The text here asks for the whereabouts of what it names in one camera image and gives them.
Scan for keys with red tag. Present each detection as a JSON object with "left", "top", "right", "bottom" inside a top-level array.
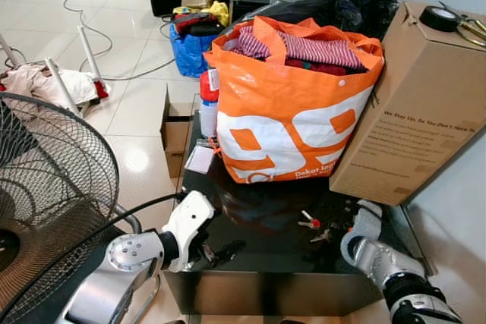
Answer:
[{"left": 298, "top": 209, "right": 333, "bottom": 244}]

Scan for black glossy low table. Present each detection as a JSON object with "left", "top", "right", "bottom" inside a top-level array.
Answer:
[{"left": 161, "top": 108, "right": 428, "bottom": 318}]

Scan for white paper tag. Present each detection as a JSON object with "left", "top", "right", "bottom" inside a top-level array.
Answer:
[{"left": 184, "top": 143, "right": 216, "bottom": 176}]

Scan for small open cardboard box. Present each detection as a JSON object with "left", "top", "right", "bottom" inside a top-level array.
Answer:
[{"left": 159, "top": 84, "right": 196, "bottom": 181}]

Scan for orange and white shopping bag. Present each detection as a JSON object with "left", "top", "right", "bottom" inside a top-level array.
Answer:
[{"left": 203, "top": 14, "right": 387, "bottom": 185}]

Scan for red and white spray can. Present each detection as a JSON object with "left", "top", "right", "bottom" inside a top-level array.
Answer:
[{"left": 198, "top": 68, "right": 222, "bottom": 140}]

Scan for black standing fan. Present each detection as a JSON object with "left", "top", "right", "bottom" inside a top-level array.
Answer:
[{"left": 0, "top": 92, "right": 144, "bottom": 324}]

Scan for blue plastic bag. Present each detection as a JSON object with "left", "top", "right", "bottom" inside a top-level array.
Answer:
[{"left": 168, "top": 22, "right": 222, "bottom": 79}]

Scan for white plastic tube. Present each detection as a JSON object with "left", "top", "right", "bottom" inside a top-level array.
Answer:
[
  {"left": 43, "top": 56, "right": 81, "bottom": 117},
  {"left": 75, "top": 24, "right": 108, "bottom": 87}
]

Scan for red striped clothes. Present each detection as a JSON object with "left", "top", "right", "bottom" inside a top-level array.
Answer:
[{"left": 227, "top": 25, "right": 367, "bottom": 76}]

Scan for large brown cardboard box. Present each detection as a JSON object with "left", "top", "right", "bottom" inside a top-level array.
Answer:
[{"left": 328, "top": 1, "right": 486, "bottom": 206}]

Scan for white crumpled cloth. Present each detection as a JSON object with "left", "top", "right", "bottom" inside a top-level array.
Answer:
[{"left": 0, "top": 61, "right": 109, "bottom": 110}]

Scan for yellow cloth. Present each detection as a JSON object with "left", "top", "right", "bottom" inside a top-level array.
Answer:
[{"left": 172, "top": 1, "right": 231, "bottom": 29}]

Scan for black plastic rubbish bag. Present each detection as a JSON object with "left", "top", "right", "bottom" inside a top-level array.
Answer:
[{"left": 327, "top": 0, "right": 400, "bottom": 38}]

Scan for black tape roll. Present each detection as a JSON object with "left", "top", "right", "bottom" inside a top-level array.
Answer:
[{"left": 419, "top": 5, "right": 461, "bottom": 33}]

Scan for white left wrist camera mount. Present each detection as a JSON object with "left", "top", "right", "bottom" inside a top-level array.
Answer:
[{"left": 162, "top": 190, "right": 216, "bottom": 272}]

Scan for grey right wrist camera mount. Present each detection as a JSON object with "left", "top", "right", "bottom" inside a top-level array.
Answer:
[{"left": 350, "top": 200, "right": 384, "bottom": 244}]

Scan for thin cable on floor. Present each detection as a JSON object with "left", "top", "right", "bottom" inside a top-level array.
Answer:
[{"left": 38, "top": 0, "right": 177, "bottom": 82}]

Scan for gold handled scissors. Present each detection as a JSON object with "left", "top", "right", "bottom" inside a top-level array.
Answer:
[{"left": 438, "top": 1, "right": 486, "bottom": 49}]

